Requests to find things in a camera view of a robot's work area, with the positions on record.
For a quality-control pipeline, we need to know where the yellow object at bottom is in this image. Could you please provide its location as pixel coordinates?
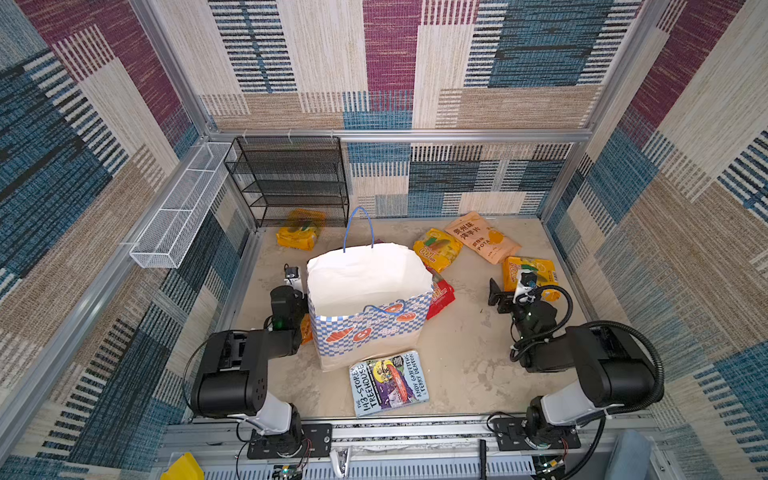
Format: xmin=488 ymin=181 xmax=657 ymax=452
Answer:
xmin=160 ymin=452 xmax=204 ymax=480

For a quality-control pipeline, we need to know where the yellow fruit jelly bag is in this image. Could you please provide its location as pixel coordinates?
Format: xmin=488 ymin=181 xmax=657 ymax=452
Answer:
xmin=413 ymin=229 xmax=463 ymax=273

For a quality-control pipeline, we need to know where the colourful treehouse book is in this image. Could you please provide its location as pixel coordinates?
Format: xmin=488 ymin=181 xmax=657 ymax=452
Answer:
xmin=349 ymin=350 xmax=430 ymax=417

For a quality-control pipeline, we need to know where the yellow snack pack under rack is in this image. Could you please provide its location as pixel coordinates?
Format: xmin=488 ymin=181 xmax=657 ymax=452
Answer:
xmin=276 ymin=208 xmax=326 ymax=251

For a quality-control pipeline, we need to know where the orange potato chip bag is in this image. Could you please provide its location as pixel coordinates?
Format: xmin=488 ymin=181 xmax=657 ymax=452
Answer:
xmin=445 ymin=211 xmax=522 ymax=265

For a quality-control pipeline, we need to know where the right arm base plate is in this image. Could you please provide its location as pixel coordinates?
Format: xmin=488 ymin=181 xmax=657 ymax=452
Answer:
xmin=487 ymin=415 xmax=582 ymax=452

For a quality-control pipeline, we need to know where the yellow snack bag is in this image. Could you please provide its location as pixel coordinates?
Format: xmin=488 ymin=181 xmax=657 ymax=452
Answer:
xmin=502 ymin=256 xmax=559 ymax=304

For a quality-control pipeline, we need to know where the white wire wall basket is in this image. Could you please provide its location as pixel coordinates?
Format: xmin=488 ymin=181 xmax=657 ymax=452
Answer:
xmin=130 ymin=142 xmax=230 ymax=269

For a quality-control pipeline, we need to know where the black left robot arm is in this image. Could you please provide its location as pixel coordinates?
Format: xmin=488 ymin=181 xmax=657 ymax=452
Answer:
xmin=188 ymin=285 xmax=308 ymax=456

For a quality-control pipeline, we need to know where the red fruit jelly bag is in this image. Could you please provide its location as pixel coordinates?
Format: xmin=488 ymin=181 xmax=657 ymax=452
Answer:
xmin=427 ymin=270 xmax=455 ymax=320

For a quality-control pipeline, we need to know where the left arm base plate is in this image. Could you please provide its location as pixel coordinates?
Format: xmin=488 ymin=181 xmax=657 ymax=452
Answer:
xmin=246 ymin=423 xmax=333 ymax=460

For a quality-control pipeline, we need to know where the orange corn chip bag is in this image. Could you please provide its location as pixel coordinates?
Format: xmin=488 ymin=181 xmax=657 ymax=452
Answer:
xmin=300 ymin=314 xmax=313 ymax=345

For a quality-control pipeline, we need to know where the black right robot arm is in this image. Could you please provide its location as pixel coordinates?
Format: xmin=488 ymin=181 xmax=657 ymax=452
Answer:
xmin=487 ymin=280 xmax=665 ymax=451

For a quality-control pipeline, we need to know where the aluminium front rail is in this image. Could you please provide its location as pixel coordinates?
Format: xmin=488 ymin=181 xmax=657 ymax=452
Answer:
xmin=149 ymin=413 xmax=661 ymax=480

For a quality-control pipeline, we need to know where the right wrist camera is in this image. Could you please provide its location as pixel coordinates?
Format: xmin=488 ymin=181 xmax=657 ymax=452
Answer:
xmin=514 ymin=269 xmax=538 ymax=305

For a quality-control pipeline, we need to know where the black mesh shelf rack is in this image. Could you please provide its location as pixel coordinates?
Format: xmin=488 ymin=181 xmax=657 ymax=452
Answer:
xmin=224 ymin=136 xmax=350 ymax=228

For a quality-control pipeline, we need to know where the blue checkered paper bag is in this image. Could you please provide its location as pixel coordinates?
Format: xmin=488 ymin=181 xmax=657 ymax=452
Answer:
xmin=306 ymin=220 xmax=433 ymax=372

